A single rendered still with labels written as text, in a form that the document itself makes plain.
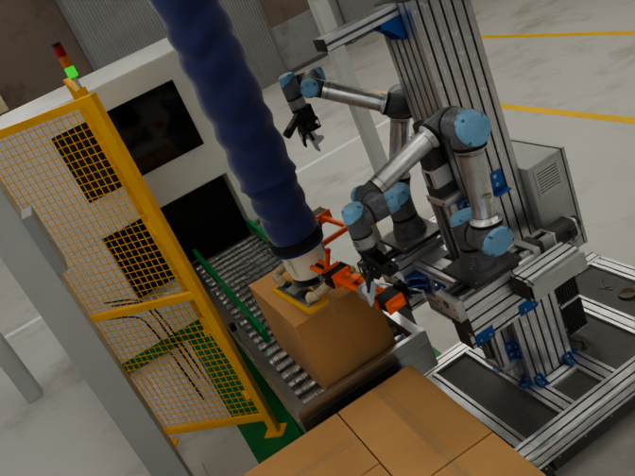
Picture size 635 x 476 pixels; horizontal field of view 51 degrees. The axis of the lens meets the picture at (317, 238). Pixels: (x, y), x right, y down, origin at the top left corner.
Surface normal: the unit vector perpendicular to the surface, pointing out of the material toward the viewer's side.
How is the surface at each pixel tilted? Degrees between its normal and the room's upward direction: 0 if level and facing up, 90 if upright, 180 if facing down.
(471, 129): 82
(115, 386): 90
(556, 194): 90
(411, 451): 0
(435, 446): 0
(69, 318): 90
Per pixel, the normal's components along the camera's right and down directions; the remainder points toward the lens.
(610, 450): -0.37, -0.83
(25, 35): 0.42, 0.24
